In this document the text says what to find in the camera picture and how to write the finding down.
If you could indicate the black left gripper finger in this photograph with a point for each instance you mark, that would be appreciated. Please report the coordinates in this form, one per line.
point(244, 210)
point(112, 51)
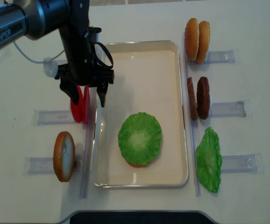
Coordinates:
point(101, 91)
point(71, 90)

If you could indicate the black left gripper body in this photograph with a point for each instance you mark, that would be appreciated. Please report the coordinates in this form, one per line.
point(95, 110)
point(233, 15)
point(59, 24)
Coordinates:
point(85, 68)

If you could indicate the red tomato slice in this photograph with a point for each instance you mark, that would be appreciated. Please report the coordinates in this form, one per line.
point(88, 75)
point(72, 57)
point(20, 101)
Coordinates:
point(86, 104)
point(77, 110)

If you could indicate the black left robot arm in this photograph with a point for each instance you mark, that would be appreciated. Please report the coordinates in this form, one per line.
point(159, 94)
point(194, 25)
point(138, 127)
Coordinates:
point(37, 18)

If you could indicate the clear holder for tomato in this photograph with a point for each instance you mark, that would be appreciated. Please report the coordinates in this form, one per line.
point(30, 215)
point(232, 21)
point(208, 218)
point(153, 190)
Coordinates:
point(62, 117)

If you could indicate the green lettuce leaf on bun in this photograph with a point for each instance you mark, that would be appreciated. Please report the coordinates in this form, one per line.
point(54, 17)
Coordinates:
point(140, 138)

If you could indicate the inner brown meat patty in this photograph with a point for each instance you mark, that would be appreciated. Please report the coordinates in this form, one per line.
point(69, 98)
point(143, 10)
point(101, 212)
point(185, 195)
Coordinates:
point(193, 106)

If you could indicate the brown meat patty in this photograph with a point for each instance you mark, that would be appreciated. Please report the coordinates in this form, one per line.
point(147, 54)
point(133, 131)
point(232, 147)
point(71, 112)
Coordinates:
point(203, 98)
point(193, 106)

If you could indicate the outer brown meat patty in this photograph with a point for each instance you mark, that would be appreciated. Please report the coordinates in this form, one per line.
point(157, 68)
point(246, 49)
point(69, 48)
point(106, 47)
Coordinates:
point(203, 98)

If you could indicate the standing green lettuce leaf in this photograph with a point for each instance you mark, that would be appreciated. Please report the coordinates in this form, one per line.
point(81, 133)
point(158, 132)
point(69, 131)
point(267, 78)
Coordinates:
point(209, 161)

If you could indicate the clear holder for patties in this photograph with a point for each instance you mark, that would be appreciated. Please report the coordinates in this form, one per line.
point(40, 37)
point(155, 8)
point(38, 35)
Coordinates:
point(239, 108)

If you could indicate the clear holder for lettuce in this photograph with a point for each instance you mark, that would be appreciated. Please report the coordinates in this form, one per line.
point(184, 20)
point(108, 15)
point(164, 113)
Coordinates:
point(250, 163)

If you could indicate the bun half left rack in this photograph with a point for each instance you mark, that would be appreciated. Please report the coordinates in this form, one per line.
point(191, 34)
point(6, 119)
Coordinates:
point(64, 156)

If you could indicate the bun half rack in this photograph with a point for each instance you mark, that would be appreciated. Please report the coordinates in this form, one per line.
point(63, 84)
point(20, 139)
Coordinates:
point(64, 156)
point(204, 41)
point(191, 39)

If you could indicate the white rectangular tray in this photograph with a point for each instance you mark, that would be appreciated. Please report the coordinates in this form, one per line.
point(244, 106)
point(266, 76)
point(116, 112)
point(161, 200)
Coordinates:
point(147, 79)

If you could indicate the bottom bun on tray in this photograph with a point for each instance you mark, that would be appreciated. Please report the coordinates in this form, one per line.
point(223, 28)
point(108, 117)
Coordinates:
point(137, 165)

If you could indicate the clear holder for left bun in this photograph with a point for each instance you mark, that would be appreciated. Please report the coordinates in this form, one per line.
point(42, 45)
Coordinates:
point(38, 166)

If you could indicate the inner bun half right rack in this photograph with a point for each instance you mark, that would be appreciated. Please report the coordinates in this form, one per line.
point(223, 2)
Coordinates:
point(191, 39)

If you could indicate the outer bun half right rack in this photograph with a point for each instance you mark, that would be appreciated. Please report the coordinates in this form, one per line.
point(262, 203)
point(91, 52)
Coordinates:
point(204, 41)

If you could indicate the black base at table edge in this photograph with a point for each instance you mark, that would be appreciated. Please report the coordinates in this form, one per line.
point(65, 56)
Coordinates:
point(139, 217)

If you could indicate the clear holder for buns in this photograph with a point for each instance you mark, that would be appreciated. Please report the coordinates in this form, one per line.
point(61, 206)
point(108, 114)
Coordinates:
point(227, 56)

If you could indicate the clear rail left side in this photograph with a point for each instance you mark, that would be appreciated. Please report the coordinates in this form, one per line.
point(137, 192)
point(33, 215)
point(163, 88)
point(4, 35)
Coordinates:
point(90, 131)

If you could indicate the clear rail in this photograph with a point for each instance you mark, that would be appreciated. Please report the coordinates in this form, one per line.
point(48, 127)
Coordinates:
point(191, 123)
point(90, 131)

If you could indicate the clear rail right side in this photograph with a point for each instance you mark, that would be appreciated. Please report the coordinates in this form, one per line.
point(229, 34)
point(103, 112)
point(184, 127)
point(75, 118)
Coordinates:
point(191, 123)

